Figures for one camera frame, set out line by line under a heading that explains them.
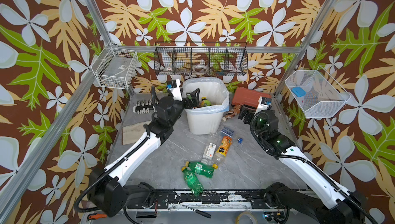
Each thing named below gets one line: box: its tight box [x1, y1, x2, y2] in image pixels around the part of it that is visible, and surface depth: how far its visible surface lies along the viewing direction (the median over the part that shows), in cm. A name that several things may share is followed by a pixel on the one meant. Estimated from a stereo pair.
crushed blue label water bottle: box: [220, 126, 244, 144], surface depth 95 cm
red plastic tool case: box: [231, 86, 272, 110], surface depth 119 cm
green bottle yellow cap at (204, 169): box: [185, 160, 219, 179], surface depth 81 cm
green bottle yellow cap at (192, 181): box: [181, 166, 205, 196], surface depth 79 cm
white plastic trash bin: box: [182, 76, 230, 135], surface depth 89 cm
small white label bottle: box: [201, 142, 217, 164], surface depth 88 cm
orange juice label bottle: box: [211, 136, 233, 170], surface depth 88 cm
